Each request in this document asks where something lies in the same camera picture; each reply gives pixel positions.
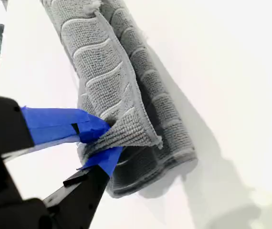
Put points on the grey striped towel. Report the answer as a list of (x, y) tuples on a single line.
[(97, 71)]

